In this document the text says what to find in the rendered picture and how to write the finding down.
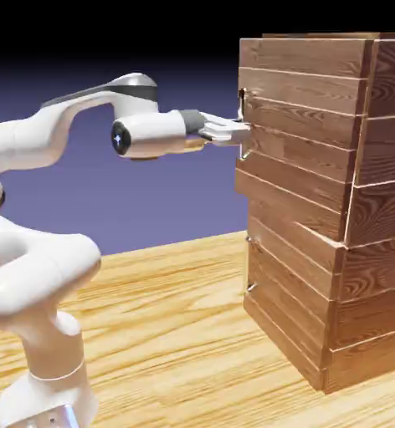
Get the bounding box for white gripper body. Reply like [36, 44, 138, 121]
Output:
[197, 112, 252, 148]

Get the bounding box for large wooden cabinet door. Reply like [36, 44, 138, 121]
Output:
[234, 37, 375, 242]

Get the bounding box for small wooden cabinet door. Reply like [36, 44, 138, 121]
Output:
[243, 196, 346, 391]

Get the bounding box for short curved metal handle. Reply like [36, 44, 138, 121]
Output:
[245, 235, 259, 293]

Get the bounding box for brown wooden cabinet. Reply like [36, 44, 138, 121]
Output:
[234, 32, 395, 395]

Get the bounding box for long curved metal handle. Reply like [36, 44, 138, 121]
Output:
[237, 87, 253, 161]

